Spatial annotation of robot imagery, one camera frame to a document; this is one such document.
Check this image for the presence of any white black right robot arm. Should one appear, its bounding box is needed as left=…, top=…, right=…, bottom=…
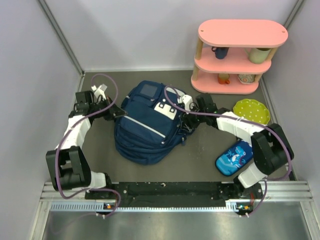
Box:
left=177, top=93, right=294, bottom=198

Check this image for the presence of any orange small cup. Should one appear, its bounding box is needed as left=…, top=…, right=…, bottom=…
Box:
left=217, top=73, right=230, bottom=85

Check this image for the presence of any patterned small bowl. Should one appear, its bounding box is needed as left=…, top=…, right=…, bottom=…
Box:
left=237, top=74, right=255, bottom=85

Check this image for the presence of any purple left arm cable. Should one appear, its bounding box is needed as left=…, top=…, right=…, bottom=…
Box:
left=54, top=73, right=122, bottom=220

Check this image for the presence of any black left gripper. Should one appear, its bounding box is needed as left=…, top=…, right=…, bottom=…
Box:
left=89, top=95, right=127, bottom=121

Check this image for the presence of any grey slotted cable duct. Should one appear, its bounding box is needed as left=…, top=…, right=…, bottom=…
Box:
left=50, top=201, right=251, bottom=213

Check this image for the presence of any dark blue mug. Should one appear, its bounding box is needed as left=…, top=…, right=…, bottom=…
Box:
left=211, top=46, right=229, bottom=60

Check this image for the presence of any cream green mug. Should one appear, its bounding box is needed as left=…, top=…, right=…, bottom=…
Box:
left=244, top=47, right=271, bottom=64

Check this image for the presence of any navy blue student backpack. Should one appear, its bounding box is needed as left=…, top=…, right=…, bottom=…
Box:
left=114, top=80, right=193, bottom=165

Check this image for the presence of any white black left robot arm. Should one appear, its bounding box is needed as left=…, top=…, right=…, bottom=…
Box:
left=45, top=90, right=128, bottom=199

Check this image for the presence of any blue dinosaur pencil case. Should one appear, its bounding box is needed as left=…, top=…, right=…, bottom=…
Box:
left=215, top=140, right=253, bottom=177

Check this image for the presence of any green polka dot plate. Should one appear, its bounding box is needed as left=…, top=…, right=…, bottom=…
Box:
left=233, top=98, right=271, bottom=125

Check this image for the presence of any aluminium frame rail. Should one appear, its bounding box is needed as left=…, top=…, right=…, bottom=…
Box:
left=39, top=181, right=315, bottom=203

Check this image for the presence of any pink three-tier shelf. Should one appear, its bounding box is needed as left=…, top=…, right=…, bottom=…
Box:
left=191, top=19, right=289, bottom=95

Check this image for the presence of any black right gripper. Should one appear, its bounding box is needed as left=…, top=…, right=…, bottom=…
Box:
left=179, top=103, right=207, bottom=132

